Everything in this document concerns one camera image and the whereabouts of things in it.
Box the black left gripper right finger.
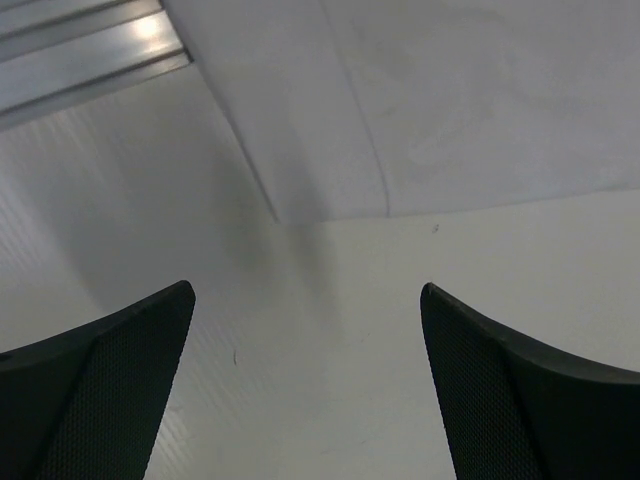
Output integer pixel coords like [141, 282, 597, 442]
[420, 283, 639, 479]

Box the aluminium table frame rail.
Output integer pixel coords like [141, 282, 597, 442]
[1, 1, 192, 129]

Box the white skirt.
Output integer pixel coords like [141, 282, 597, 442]
[166, 1, 639, 224]

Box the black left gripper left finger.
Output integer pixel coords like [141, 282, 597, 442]
[1, 280, 196, 479]

